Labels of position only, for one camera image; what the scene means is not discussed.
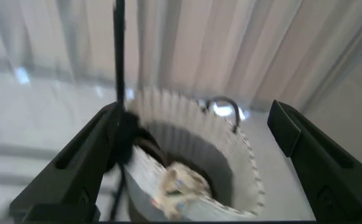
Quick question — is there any black clothes rack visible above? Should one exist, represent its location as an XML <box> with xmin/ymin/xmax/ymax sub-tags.
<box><xmin>108</xmin><ymin>0</ymin><xmax>128</xmax><ymax>220</ymax></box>

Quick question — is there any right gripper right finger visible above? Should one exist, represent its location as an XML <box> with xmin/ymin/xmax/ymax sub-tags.
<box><xmin>267</xmin><ymin>99</ymin><xmax>362</xmax><ymax>222</ymax></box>

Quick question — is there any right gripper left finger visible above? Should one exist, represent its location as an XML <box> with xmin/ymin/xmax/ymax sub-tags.
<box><xmin>9</xmin><ymin>102</ymin><xmax>120</xmax><ymax>222</ymax></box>

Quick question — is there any cream printed garment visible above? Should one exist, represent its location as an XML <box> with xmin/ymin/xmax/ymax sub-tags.
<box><xmin>151</xmin><ymin>161</ymin><xmax>213</xmax><ymax>220</ymax></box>

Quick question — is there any white curtain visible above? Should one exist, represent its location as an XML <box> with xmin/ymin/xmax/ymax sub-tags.
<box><xmin>0</xmin><ymin>0</ymin><xmax>362</xmax><ymax>113</ymax></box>

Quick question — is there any white laundry basket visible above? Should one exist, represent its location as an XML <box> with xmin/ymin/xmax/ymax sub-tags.
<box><xmin>124</xmin><ymin>88</ymin><xmax>266</xmax><ymax>222</ymax></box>

